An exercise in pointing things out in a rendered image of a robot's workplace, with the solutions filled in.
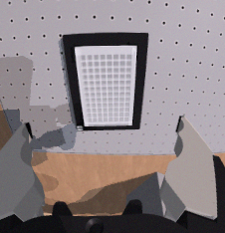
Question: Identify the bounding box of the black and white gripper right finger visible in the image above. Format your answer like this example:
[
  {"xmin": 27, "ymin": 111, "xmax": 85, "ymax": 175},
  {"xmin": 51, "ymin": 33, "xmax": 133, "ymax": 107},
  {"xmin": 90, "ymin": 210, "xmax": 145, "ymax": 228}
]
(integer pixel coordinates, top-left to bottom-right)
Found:
[{"xmin": 159, "ymin": 116, "xmax": 225, "ymax": 233}]

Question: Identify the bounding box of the white well plate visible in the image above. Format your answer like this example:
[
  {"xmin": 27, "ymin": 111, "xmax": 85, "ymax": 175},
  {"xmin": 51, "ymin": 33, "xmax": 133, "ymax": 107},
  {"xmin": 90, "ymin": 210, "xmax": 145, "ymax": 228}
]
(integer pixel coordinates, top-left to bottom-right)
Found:
[{"xmin": 75, "ymin": 46, "xmax": 137, "ymax": 126}]

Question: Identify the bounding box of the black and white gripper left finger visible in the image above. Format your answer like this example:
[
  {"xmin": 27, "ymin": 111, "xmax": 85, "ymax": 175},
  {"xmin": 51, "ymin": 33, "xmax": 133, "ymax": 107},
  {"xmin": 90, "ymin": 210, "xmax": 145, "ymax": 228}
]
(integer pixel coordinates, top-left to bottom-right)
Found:
[{"xmin": 0, "ymin": 122, "xmax": 46, "ymax": 233}]

